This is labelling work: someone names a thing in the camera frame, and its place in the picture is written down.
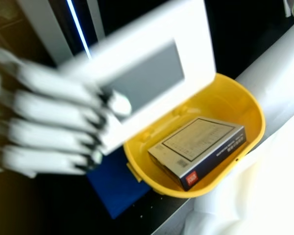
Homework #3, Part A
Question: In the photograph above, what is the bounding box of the calculator box navy and white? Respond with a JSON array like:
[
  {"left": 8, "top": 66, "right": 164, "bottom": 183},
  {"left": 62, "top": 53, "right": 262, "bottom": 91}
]
[{"left": 147, "top": 117, "right": 247, "bottom": 192}]

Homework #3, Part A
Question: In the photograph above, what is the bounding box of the white box with grey window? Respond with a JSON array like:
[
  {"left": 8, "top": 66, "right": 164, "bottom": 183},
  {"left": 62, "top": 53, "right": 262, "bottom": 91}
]
[{"left": 56, "top": 0, "right": 216, "bottom": 156}]

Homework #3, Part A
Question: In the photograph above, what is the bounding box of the blue table cloth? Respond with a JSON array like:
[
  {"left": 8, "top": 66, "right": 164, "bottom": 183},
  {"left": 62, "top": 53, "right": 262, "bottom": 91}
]
[{"left": 86, "top": 151, "right": 152, "bottom": 220}]

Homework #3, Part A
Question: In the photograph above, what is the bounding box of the yellow plastic bucket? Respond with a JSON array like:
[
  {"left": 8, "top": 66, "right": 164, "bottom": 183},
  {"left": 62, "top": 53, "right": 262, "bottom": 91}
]
[{"left": 123, "top": 72, "right": 266, "bottom": 199}]

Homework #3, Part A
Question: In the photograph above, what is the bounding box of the blue light strip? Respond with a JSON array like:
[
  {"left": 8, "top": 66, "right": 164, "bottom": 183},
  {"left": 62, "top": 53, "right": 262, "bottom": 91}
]
[{"left": 66, "top": 0, "right": 92, "bottom": 59}]

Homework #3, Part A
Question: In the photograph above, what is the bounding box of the grey robot body column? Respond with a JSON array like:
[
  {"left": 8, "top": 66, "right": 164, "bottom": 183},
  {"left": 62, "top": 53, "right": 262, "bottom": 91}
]
[{"left": 16, "top": 0, "right": 106, "bottom": 67}]

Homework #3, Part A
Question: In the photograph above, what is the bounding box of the white fabric sheet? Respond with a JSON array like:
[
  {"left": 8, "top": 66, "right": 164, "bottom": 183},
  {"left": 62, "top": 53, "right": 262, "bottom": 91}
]
[{"left": 183, "top": 21, "right": 294, "bottom": 235}]

